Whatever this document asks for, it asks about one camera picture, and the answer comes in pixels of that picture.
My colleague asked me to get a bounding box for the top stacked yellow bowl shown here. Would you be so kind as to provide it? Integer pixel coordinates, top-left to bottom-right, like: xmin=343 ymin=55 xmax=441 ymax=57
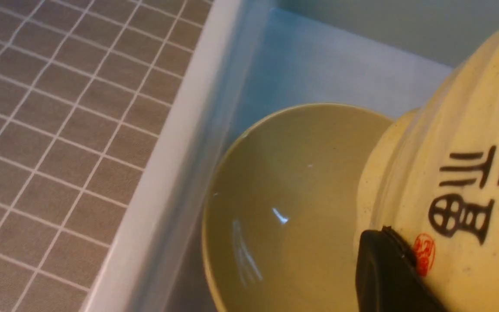
xmin=202 ymin=103 xmax=393 ymax=312

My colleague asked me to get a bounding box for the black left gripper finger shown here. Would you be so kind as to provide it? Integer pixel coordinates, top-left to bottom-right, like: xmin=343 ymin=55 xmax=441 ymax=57
xmin=355 ymin=226 xmax=446 ymax=312

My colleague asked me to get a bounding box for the large translucent white bin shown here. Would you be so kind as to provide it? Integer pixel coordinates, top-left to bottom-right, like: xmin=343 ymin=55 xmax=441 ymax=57
xmin=82 ymin=0 xmax=499 ymax=312

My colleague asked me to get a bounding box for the yellow noodle bowl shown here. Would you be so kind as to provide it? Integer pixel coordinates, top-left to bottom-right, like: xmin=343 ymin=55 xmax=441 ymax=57
xmin=353 ymin=30 xmax=499 ymax=312

